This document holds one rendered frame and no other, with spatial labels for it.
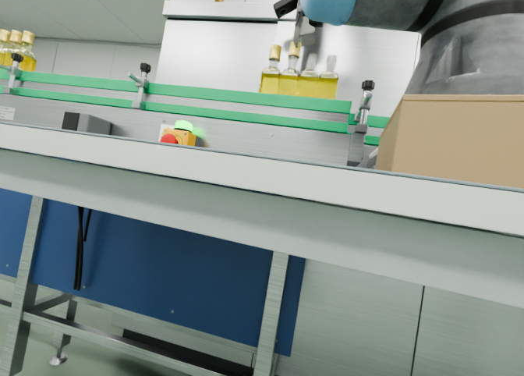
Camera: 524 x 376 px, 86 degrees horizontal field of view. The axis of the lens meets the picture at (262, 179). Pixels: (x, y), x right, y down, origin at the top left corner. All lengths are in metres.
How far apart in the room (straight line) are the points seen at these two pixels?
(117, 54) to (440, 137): 5.50
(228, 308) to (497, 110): 0.67
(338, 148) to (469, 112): 0.43
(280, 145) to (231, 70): 0.52
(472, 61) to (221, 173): 0.26
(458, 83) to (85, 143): 0.40
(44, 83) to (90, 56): 4.82
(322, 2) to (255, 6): 0.86
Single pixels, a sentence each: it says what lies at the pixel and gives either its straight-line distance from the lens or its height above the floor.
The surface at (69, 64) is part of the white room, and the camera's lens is 6.19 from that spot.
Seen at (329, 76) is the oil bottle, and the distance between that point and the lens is 0.88.
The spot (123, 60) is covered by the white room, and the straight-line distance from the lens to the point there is 5.52.
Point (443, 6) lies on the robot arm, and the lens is 0.39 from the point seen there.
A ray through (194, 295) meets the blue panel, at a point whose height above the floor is 0.42.
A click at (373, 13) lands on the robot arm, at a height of 0.93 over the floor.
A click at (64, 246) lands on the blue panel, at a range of 1.02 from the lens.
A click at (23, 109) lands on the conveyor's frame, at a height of 0.84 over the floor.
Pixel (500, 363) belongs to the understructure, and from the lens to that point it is 1.21.
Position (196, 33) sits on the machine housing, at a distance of 1.26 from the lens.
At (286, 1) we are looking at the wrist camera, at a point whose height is 1.30.
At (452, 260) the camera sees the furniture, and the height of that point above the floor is 0.68.
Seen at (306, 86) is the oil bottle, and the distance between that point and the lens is 0.87.
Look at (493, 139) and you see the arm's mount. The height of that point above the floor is 0.79.
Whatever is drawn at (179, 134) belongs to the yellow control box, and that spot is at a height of 0.81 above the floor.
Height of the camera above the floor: 0.72
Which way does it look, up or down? 2 degrees up
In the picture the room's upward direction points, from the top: 9 degrees clockwise
